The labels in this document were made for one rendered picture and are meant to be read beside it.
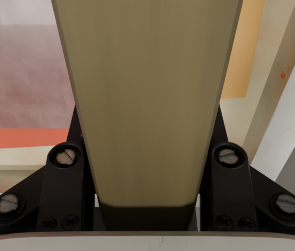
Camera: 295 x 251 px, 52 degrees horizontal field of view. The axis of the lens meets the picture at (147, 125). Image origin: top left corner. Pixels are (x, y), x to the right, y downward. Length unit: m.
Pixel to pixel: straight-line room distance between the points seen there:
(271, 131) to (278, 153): 0.04
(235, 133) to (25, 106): 0.23
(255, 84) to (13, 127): 0.27
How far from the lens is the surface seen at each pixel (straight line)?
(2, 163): 0.44
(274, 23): 0.28
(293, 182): 2.49
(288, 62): 0.28
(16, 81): 0.32
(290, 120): 0.31
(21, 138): 0.39
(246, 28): 0.28
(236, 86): 0.31
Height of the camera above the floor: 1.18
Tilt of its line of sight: 42 degrees down
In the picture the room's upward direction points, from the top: 180 degrees counter-clockwise
